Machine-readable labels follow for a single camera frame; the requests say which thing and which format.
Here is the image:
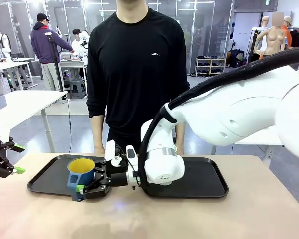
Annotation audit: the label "white workbench table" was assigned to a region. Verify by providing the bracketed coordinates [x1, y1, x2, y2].
[0, 61, 32, 91]

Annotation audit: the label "mannequin in orange garment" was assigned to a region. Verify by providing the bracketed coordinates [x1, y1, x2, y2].
[281, 16, 293, 49]

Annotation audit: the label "blue mug yellow inside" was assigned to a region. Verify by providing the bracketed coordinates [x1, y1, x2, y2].
[66, 158, 96, 202]

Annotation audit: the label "black tripod stand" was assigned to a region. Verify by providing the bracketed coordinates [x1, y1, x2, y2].
[46, 33, 65, 92]

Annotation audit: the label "person in black shirt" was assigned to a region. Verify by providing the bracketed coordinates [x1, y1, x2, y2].
[86, 0, 191, 155]

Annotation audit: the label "person in white top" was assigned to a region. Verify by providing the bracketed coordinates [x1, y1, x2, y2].
[71, 28, 90, 78]

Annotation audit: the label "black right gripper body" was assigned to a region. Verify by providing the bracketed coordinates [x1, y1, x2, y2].
[105, 158, 130, 188]

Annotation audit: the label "black plastic serving tray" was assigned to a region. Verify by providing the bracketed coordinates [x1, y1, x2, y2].
[27, 154, 113, 198]
[141, 156, 229, 199]

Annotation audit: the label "person's right forearm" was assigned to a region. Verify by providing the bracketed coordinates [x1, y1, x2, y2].
[91, 114, 107, 150]

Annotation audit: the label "bare mannequin grey trousers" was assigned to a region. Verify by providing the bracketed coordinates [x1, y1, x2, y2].
[254, 12, 289, 60]

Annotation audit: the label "black right arm cable sleeve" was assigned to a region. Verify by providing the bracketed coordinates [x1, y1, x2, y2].
[137, 44, 299, 191]

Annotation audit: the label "man in purple jacket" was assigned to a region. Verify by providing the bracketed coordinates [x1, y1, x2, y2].
[30, 12, 74, 92]

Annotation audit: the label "person's left forearm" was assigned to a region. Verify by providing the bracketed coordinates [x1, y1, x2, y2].
[175, 122, 187, 150]

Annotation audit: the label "white shoe rack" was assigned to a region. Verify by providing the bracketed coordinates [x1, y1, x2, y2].
[195, 56, 226, 77]

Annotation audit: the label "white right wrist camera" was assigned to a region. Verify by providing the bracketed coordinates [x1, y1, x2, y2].
[104, 139, 122, 167]

